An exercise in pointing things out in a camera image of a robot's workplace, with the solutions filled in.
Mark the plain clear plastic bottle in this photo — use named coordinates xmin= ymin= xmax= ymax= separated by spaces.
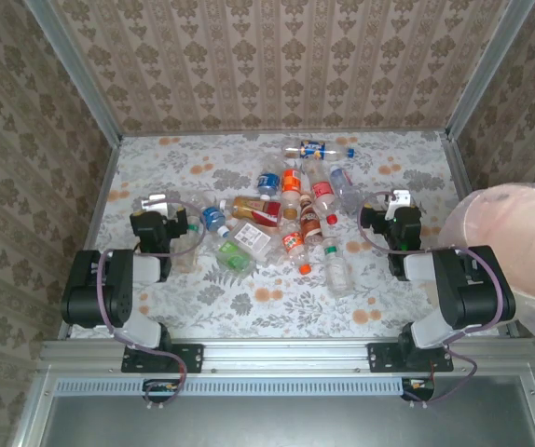
xmin=172 ymin=222 xmax=202 ymax=275

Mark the small blue label bottle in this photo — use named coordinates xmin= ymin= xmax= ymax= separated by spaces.
xmin=199 ymin=197 xmax=231 ymax=238

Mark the pale blue label clear bottle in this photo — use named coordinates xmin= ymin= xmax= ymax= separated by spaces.
xmin=329 ymin=165 xmax=363 ymax=213

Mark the green band clear bottle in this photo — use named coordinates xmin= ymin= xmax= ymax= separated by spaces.
xmin=321 ymin=236 xmax=353 ymax=299

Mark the green label plastic bottle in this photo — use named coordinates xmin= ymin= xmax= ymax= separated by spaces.
xmin=214 ymin=239 xmax=255 ymax=277

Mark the red label red cap bottle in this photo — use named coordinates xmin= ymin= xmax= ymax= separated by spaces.
xmin=303 ymin=160 xmax=339 ymax=225

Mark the brown label plastic bottle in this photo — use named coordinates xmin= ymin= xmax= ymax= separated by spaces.
xmin=298 ymin=193 xmax=323 ymax=246

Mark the red gold label bottle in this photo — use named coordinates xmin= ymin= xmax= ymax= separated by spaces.
xmin=223 ymin=195 xmax=283 ymax=229

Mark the orange cap clear bottle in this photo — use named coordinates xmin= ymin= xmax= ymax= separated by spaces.
xmin=280 ymin=230 xmax=314 ymax=276

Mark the Pepsi label plastic bottle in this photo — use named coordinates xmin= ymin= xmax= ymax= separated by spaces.
xmin=284 ymin=139 xmax=356 ymax=163

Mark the orange NFC label bottle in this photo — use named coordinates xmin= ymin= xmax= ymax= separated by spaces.
xmin=280 ymin=160 xmax=304 ymax=220

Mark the blue label white cap bottle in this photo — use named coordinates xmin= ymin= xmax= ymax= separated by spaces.
xmin=255 ymin=156 xmax=282 ymax=196

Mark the floral tablecloth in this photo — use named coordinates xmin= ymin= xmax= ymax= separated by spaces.
xmin=69 ymin=131 xmax=514 ymax=340

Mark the black control board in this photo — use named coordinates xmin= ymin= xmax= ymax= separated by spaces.
xmin=401 ymin=376 xmax=436 ymax=402
xmin=142 ymin=379 xmax=181 ymax=405

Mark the grey metal sheet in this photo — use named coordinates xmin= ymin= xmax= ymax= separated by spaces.
xmin=38 ymin=395 xmax=535 ymax=447

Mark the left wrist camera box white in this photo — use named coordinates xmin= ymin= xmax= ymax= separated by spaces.
xmin=140 ymin=193 xmax=179 ymax=219

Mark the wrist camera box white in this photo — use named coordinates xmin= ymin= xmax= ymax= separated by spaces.
xmin=385 ymin=189 xmax=412 ymax=216
xmin=140 ymin=193 xmax=179 ymax=219

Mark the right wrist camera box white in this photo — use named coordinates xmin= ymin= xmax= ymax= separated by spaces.
xmin=385 ymin=189 xmax=412 ymax=216

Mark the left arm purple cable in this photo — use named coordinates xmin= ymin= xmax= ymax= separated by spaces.
xmin=96 ymin=197 xmax=208 ymax=411

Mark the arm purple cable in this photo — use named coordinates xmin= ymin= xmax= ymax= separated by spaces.
xmin=356 ymin=190 xmax=506 ymax=409
xmin=96 ymin=197 xmax=208 ymax=411

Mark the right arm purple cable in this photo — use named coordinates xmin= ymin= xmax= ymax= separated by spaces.
xmin=356 ymin=190 xmax=506 ymax=409

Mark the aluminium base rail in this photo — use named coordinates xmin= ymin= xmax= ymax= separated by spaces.
xmin=38 ymin=337 xmax=535 ymax=374

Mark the aluminium frame post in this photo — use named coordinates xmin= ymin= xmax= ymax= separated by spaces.
xmin=444 ymin=0 xmax=535 ymax=141
xmin=24 ymin=0 xmax=124 ymax=143

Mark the grey slotted cable duct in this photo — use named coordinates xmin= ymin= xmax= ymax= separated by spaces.
xmin=55 ymin=377 xmax=411 ymax=398

